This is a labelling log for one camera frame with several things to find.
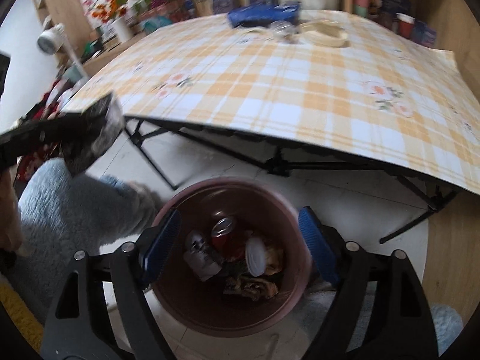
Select red soda can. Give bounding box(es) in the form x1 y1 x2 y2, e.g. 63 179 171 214
211 216 248 261

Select small blue carton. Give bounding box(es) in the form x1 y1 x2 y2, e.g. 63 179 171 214
412 20 437 47

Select white round desk fan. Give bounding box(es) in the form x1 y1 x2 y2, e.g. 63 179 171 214
37 23 88 80

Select wooden shelf unit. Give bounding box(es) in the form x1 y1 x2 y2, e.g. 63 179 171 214
339 0 480 102

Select dark blue printed box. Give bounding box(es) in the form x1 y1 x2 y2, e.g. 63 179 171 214
380 0 411 17

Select cream tape roll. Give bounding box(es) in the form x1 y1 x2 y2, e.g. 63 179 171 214
300 20 349 47

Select blue cardboard box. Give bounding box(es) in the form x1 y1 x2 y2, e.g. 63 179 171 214
227 3 302 29

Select white plastic lid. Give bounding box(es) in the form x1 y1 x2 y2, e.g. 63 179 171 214
245 237 269 277

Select person's left leg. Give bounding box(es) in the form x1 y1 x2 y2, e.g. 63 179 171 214
17 157 162 323

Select brown snack bag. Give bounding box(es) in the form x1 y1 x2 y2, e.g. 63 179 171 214
223 236 286 301

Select clear plastic wrapper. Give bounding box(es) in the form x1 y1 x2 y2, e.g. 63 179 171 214
270 20 297 42

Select low wooden cabinet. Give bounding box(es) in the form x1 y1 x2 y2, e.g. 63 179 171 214
80 26 151 77

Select colourful patterned basket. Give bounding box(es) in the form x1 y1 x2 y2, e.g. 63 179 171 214
139 2 188 32

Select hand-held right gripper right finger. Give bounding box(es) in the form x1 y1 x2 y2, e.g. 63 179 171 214
298 205 439 360

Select orange artificial flowers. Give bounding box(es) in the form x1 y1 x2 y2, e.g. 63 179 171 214
90 2 128 23

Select white ribbed vase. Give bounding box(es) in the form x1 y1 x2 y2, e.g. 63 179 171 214
110 15 133 42

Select yellow plaid floral tablecloth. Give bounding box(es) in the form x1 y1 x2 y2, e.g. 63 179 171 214
60 7 480 196

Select brown round waste bin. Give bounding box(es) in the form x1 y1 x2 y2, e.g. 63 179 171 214
150 179 319 338

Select yellow cloth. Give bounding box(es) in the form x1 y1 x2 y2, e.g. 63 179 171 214
0 281 42 349

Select person's left hand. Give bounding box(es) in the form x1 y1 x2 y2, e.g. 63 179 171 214
0 170 25 258

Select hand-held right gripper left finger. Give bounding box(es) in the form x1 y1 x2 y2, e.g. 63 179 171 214
40 208 182 360

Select white paper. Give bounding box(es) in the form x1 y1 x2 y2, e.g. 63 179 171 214
183 229 223 283

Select red paper cup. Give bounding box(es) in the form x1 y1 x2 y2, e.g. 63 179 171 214
397 13 416 38

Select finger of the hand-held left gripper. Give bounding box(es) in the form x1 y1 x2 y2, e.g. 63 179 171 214
15 109 109 159

